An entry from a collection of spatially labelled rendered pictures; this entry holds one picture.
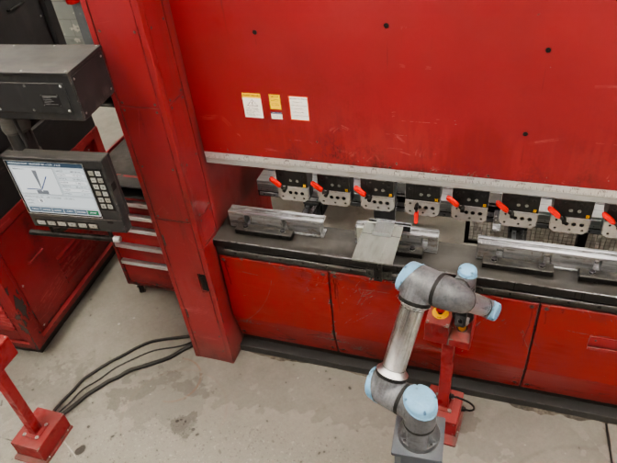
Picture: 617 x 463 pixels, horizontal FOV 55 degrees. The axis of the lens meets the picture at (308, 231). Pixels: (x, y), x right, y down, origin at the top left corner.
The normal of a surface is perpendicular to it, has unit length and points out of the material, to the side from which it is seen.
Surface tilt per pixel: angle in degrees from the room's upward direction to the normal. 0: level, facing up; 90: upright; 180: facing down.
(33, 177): 90
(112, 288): 0
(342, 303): 90
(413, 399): 7
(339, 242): 0
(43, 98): 90
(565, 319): 90
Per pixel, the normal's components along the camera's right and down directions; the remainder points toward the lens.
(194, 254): -0.30, 0.63
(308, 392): -0.09, -0.77
